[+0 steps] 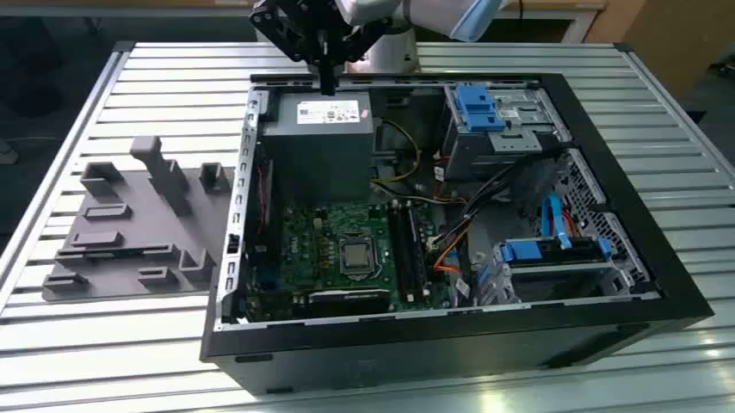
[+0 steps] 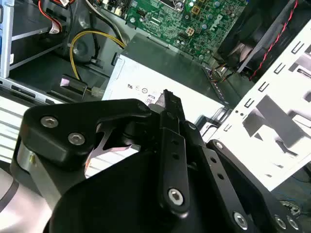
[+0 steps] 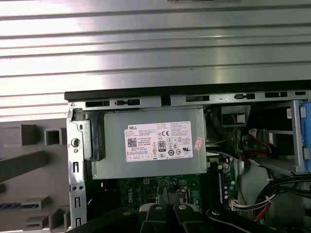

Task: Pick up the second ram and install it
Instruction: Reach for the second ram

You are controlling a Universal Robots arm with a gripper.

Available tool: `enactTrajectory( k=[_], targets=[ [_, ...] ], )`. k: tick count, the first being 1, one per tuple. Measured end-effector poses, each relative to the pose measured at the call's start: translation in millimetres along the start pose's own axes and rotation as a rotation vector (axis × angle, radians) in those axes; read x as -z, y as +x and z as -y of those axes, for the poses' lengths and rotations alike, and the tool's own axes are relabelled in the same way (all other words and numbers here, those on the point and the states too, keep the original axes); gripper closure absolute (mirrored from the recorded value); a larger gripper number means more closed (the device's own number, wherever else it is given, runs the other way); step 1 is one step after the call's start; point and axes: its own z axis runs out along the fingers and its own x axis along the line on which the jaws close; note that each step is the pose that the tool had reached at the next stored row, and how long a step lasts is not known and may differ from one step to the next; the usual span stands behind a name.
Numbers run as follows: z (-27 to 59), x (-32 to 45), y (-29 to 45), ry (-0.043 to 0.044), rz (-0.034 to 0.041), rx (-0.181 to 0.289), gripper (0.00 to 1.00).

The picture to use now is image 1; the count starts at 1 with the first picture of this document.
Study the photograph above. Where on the CPU socket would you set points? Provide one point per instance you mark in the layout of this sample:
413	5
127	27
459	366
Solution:
358	238

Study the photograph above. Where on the green motherboard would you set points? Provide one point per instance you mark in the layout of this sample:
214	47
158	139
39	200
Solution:
310	266

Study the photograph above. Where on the grey parts rack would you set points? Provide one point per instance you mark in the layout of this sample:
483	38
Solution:
143	232

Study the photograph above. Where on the silver CPU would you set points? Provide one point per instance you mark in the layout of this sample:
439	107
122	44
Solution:
358	256

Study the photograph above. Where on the white framed desk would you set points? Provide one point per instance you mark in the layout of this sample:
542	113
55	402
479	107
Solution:
584	26

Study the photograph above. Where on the black graphics card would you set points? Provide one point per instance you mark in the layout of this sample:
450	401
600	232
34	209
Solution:
345	303

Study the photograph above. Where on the black RAM slot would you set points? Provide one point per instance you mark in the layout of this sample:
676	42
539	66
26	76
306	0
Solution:
401	241

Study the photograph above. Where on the blue drive bay latch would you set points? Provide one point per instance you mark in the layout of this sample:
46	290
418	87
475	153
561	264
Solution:
479	107

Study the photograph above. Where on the dark installed RAM stick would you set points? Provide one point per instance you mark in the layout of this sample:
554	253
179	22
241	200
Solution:
418	249

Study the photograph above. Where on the hard disk in blue carrier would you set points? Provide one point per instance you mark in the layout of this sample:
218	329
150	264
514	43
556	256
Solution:
526	251

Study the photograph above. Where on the grey power supply unit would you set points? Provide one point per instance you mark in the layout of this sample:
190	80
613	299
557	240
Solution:
317	163

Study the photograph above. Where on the metal drive cage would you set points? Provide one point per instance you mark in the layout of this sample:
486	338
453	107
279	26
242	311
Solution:
517	142

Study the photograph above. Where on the metal disk bay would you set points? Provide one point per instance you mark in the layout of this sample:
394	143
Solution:
564	266

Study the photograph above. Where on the brown wooden cabinet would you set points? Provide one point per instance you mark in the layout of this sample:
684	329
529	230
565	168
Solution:
661	34

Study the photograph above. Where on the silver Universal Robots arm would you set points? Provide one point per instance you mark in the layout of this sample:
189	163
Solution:
390	47

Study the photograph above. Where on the black PC case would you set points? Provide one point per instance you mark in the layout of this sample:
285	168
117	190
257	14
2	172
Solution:
402	357

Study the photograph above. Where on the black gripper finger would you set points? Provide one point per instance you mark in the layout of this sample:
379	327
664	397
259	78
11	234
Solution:
270	30
362	43

